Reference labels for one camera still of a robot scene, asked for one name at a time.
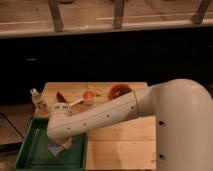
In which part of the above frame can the blue sponge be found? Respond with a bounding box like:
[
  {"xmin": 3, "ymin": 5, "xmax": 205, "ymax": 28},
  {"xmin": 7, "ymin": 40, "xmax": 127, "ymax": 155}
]
[{"xmin": 48, "ymin": 142, "xmax": 64, "ymax": 156}]

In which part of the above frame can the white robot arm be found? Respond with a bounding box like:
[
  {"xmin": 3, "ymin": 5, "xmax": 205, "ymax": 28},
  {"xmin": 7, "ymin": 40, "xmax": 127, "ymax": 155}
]
[{"xmin": 47, "ymin": 79, "xmax": 213, "ymax": 171}]

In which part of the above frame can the green plastic tray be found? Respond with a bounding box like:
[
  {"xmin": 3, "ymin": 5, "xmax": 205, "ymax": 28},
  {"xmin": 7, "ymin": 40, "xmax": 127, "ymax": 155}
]
[{"xmin": 14, "ymin": 118, "xmax": 87, "ymax": 171}]

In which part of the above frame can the clear plastic bottle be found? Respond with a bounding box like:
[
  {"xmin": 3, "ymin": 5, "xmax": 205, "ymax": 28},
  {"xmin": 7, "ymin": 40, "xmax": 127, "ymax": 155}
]
[{"xmin": 30, "ymin": 88, "xmax": 47, "ymax": 112}]

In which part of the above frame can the small orange cup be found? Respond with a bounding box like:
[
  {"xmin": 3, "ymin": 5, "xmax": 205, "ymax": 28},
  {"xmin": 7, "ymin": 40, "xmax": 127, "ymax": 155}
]
[{"xmin": 82, "ymin": 90, "xmax": 94, "ymax": 105}]

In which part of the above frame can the yellow food piece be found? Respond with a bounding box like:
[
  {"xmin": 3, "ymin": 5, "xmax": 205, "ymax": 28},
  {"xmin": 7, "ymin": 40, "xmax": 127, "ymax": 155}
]
[{"xmin": 87, "ymin": 85, "xmax": 103, "ymax": 96}]

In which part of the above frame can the orange bowl with beans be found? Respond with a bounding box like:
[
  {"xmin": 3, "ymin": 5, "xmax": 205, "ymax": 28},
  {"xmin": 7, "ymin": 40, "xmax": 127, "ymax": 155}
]
[{"xmin": 108, "ymin": 84, "xmax": 132, "ymax": 100}]

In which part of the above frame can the wooden table leg left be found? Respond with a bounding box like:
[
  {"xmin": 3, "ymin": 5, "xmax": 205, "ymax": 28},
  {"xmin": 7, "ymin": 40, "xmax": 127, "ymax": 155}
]
[{"xmin": 48, "ymin": 0, "xmax": 63, "ymax": 32}]

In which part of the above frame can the wooden table leg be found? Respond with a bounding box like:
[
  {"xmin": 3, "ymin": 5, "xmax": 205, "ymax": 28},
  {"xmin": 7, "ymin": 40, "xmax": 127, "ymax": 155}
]
[
  {"xmin": 48, "ymin": 0, "xmax": 63, "ymax": 32},
  {"xmin": 191, "ymin": 0, "xmax": 212, "ymax": 24},
  {"xmin": 113, "ymin": 0, "xmax": 124, "ymax": 29}
]

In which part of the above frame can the wooden table leg middle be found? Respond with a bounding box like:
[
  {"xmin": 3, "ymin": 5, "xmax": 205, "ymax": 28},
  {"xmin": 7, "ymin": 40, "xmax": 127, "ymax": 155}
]
[{"xmin": 113, "ymin": 0, "xmax": 124, "ymax": 29}]

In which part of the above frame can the wooden table leg right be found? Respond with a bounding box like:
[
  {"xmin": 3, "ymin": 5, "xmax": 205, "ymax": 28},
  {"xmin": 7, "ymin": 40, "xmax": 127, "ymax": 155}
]
[{"xmin": 191, "ymin": 0, "xmax": 212, "ymax": 24}]

